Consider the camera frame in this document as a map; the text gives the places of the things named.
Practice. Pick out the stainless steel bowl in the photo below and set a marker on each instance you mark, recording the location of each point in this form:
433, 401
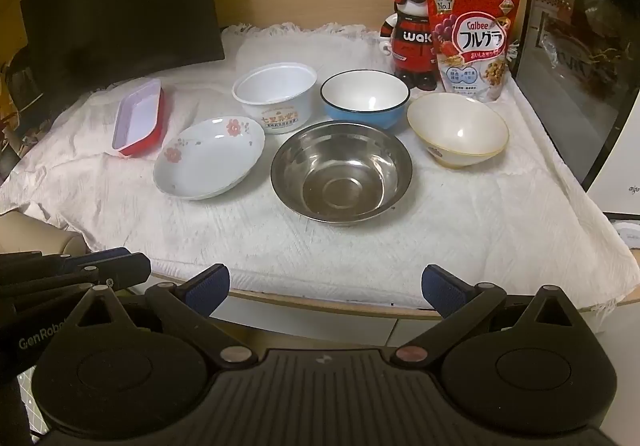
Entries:
340, 176

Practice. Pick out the cream bowl with yellow rim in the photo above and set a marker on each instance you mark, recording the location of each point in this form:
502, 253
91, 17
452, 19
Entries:
457, 131

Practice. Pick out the red cereal bag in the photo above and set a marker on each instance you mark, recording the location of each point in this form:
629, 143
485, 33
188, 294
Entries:
475, 36

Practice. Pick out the red rectangular dish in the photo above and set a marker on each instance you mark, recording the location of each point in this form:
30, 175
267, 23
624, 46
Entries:
137, 121

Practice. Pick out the microwave oven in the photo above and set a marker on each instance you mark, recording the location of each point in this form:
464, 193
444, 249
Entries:
585, 51

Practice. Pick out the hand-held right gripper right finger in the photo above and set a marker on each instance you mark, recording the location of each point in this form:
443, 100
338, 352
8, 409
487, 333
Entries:
440, 288

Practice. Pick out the red and black robot figurine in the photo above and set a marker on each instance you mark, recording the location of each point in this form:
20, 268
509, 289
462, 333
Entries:
407, 46

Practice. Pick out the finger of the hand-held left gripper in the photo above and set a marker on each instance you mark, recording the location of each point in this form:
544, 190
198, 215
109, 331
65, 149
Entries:
134, 270
117, 254

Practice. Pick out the black monitor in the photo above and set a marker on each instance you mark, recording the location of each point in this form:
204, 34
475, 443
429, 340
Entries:
125, 1

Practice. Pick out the white cabinet front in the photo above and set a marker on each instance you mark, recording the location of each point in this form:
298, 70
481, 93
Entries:
325, 321

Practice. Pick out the dark clutter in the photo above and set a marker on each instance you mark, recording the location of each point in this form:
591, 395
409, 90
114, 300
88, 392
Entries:
20, 106

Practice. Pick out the dark plate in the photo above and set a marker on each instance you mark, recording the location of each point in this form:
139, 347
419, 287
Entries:
362, 98

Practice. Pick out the white device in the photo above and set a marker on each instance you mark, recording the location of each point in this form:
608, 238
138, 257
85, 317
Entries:
629, 236

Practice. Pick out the white cloth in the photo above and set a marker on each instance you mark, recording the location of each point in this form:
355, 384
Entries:
350, 251

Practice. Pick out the white floral plate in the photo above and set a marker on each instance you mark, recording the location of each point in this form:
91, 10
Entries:
207, 158

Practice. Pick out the white plastic bowl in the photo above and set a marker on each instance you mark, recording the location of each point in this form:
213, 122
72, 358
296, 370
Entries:
275, 93

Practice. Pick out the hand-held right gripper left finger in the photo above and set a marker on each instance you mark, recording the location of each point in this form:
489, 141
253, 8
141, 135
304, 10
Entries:
207, 287

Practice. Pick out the beige rounded object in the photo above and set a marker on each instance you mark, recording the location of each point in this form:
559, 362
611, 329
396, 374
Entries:
45, 236

